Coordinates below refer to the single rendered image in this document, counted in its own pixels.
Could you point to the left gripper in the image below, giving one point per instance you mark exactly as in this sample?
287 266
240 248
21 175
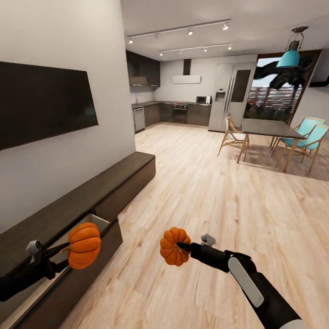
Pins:
41 267

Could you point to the range hood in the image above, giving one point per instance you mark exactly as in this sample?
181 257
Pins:
186 77

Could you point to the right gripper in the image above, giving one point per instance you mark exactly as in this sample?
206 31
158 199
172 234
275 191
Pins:
200 252

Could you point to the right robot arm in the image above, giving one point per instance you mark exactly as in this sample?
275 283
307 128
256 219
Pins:
271 308

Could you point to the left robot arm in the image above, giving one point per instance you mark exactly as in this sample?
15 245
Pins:
39 268

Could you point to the fridge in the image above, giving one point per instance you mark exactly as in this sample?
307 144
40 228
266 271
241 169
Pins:
231 92

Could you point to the pumpkin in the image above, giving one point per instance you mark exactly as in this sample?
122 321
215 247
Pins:
173 254
84 245

